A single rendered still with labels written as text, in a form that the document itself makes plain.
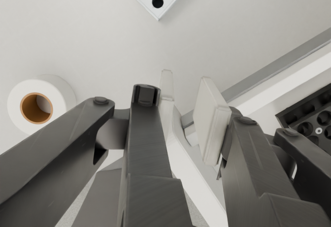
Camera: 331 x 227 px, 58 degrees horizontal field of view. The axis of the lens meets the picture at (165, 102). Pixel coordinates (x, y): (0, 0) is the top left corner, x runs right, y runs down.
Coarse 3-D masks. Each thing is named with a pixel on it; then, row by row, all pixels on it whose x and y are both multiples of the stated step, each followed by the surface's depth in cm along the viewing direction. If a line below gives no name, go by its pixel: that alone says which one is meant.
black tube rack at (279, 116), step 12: (312, 96) 28; (324, 96) 28; (288, 108) 28; (300, 108) 28; (312, 108) 28; (324, 108) 25; (288, 120) 28; (324, 120) 28; (300, 132) 29; (324, 132) 25
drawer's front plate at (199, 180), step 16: (176, 112) 31; (176, 128) 25; (176, 144) 22; (176, 160) 23; (192, 160) 23; (176, 176) 23; (192, 176) 23; (208, 176) 26; (192, 192) 23; (208, 192) 23; (208, 208) 24; (224, 208) 24; (208, 224) 24; (224, 224) 24
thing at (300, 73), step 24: (312, 48) 26; (264, 72) 28; (288, 72) 25; (312, 72) 24; (240, 96) 27; (264, 96) 25; (288, 96) 31; (192, 120) 28; (264, 120) 31; (192, 144) 26; (216, 168) 33
